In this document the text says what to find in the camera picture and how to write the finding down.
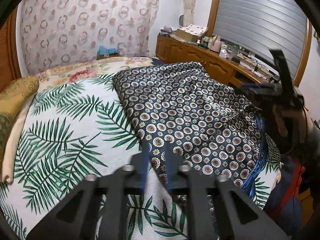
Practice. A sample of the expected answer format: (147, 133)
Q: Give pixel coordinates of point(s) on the palm leaf print blanket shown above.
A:
(81, 128)

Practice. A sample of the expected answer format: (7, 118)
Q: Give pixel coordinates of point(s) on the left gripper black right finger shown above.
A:
(215, 206)

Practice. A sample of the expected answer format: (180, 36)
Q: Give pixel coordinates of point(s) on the grey window roller blind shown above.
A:
(263, 25)

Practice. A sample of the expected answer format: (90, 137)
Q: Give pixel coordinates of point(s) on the olive sunflower folded towel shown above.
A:
(12, 98)

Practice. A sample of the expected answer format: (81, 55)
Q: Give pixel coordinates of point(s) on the cardboard box with cloth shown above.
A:
(191, 33)

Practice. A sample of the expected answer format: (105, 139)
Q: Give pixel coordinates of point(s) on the long wooden sideboard cabinet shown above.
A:
(224, 71)

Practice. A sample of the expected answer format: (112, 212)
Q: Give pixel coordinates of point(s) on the blue item at headboard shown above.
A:
(104, 52)

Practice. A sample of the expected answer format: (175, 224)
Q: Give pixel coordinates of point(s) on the circle pattern lace curtain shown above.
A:
(62, 32)

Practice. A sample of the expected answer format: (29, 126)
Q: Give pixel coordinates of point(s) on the person's right hand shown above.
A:
(298, 131)

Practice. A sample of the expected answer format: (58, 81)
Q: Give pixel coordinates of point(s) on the pink ceramic jug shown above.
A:
(216, 44)

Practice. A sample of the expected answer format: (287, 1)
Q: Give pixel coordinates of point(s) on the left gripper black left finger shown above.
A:
(96, 206)

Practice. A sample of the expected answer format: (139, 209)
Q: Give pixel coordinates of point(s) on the navy patterned silk garment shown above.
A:
(178, 108)

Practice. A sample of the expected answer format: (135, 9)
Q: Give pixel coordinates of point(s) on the navy bed sheet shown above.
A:
(156, 61)

